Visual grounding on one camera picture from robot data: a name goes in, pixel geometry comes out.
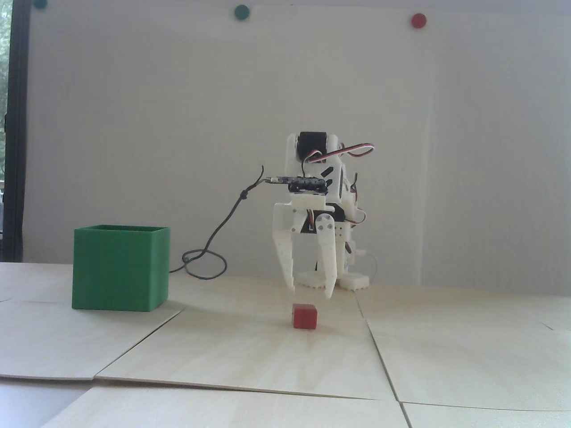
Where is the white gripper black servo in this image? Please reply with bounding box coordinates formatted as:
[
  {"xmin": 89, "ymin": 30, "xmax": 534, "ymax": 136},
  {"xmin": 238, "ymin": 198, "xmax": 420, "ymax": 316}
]
[{"xmin": 273, "ymin": 194, "xmax": 350, "ymax": 299}]

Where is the red block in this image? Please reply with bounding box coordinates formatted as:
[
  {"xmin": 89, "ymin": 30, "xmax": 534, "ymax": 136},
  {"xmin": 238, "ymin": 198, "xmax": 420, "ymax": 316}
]
[{"xmin": 292, "ymin": 304, "xmax": 319, "ymax": 330}]

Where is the green box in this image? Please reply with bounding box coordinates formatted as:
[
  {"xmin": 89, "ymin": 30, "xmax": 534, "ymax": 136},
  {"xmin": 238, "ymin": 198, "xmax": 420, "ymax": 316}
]
[{"xmin": 72, "ymin": 225, "xmax": 171, "ymax": 312}]

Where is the black camera board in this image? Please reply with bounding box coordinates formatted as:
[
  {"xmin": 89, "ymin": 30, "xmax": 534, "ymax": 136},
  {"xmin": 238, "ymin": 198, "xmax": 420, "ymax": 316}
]
[{"xmin": 267, "ymin": 176, "xmax": 331, "ymax": 196}]

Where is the black camera cable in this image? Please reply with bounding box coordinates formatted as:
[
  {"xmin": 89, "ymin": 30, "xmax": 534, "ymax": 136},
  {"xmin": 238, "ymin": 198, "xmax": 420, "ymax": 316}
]
[{"xmin": 182, "ymin": 165, "xmax": 269, "ymax": 280}]

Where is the red white servo cable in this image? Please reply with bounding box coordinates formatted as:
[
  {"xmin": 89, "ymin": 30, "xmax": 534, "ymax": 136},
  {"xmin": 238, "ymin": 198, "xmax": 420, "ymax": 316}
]
[{"xmin": 308, "ymin": 142, "xmax": 376, "ymax": 164}]

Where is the black window frame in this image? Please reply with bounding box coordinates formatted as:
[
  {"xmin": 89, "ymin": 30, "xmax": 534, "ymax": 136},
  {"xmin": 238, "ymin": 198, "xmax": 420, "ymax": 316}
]
[{"xmin": 7, "ymin": 0, "xmax": 30, "ymax": 263}]

